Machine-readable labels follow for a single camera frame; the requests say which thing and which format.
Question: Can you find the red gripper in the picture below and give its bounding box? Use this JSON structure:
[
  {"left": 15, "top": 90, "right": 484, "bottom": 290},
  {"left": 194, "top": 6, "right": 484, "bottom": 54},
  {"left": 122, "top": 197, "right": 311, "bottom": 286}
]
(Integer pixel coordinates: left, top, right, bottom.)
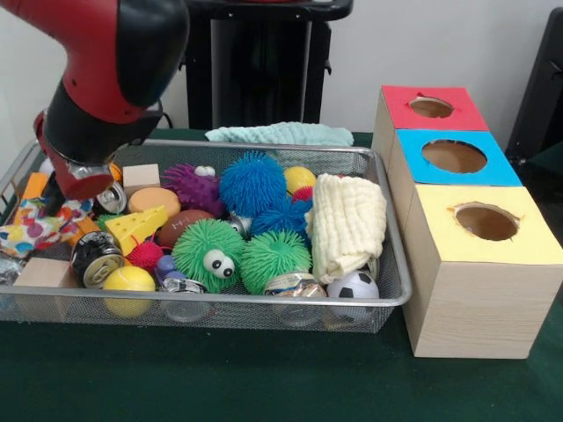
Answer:
[{"left": 33, "top": 110, "right": 115, "bottom": 216}]

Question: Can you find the white polka dot cloth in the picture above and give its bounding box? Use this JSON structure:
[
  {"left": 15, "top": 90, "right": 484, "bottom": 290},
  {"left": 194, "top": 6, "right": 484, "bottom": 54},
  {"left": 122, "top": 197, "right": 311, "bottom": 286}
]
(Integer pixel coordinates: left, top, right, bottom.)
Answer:
[{"left": 0, "top": 198, "right": 93, "bottom": 258}]

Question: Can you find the silver drink can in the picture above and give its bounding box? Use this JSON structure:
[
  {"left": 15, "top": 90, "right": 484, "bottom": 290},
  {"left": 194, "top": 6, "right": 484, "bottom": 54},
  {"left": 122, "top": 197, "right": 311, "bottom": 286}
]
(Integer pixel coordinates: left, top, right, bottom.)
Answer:
[{"left": 70, "top": 231, "right": 124, "bottom": 288}]

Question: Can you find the yellow toy cheese wedge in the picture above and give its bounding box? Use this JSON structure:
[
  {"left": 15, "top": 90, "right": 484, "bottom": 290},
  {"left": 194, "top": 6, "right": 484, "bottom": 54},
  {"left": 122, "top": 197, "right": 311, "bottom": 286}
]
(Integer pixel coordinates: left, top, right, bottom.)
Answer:
[{"left": 104, "top": 207, "right": 168, "bottom": 258}]

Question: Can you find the cream waffle cloth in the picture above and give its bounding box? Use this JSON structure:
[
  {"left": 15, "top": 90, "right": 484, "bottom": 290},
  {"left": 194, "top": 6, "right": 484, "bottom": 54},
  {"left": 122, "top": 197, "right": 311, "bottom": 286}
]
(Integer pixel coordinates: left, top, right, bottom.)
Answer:
[{"left": 308, "top": 173, "right": 388, "bottom": 284}]

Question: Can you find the clear mesh bin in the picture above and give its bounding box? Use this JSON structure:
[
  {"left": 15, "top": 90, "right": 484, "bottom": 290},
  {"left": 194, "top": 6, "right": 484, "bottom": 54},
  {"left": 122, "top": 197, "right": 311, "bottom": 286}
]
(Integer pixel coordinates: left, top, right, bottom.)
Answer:
[{"left": 0, "top": 136, "right": 414, "bottom": 332}]

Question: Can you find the wooden box with three holes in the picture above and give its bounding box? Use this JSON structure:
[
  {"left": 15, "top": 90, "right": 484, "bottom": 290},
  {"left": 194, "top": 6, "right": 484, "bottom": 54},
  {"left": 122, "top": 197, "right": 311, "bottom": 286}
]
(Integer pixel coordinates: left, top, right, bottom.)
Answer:
[{"left": 372, "top": 85, "right": 563, "bottom": 360}]

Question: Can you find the plain wooden cube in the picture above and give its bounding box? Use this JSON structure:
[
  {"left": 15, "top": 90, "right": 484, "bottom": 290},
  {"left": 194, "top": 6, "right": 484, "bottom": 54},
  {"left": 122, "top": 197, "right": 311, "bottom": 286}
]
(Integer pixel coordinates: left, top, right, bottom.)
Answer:
[{"left": 13, "top": 258, "right": 78, "bottom": 289}]

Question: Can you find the yellow tennis ball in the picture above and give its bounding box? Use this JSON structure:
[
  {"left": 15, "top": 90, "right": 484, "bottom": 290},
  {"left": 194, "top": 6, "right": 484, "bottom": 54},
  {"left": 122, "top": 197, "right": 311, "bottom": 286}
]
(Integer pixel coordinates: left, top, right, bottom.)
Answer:
[{"left": 103, "top": 266, "right": 157, "bottom": 317}]

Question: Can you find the purple spiky ball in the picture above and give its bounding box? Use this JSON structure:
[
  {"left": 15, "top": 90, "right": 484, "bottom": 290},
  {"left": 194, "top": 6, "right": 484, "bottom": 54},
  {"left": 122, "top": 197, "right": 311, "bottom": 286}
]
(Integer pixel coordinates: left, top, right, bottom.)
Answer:
[{"left": 163, "top": 164, "right": 225, "bottom": 216}]

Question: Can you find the green spiky ball with face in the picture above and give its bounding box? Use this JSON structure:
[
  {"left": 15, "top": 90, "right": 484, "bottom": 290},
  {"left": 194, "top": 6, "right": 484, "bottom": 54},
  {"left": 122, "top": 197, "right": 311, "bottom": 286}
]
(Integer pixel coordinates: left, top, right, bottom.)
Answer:
[{"left": 172, "top": 220, "right": 245, "bottom": 294}]

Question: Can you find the blue spiky ball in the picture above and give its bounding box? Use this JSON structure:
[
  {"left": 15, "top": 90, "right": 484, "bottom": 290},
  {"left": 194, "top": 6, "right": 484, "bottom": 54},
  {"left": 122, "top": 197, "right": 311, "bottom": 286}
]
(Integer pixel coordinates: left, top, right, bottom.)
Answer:
[{"left": 219, "top": 151, "right": 289, "bottom": 218}]

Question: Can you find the mint green cloth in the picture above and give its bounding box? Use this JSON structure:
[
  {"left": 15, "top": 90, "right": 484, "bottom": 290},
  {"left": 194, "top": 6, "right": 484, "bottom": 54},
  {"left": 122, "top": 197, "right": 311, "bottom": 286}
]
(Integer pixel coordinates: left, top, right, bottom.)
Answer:
[{"left": 205, "top": 121, "right": 355, "bottom": 149}]

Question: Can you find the dark green tablecloth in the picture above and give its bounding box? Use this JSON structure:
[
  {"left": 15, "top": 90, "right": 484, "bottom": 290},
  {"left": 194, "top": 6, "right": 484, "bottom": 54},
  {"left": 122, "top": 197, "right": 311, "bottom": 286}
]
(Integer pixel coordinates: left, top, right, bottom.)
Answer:
[{"left": 0, "top": 127, "right": 563, "bottom": 422}]

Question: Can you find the small soccer ball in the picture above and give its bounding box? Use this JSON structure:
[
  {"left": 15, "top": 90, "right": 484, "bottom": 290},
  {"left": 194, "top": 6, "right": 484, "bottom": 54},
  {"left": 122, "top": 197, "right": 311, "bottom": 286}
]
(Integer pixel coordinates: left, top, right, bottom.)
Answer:
[{"left": 327, "top": 271, "right": 381, "bottom": 302}]

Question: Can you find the black chair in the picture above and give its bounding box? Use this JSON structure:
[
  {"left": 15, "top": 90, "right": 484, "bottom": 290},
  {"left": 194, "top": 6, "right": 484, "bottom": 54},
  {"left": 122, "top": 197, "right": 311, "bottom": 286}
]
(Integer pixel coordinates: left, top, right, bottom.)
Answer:
[{"left": 506, "top": 9, "right": 563, "bottom": 177}]

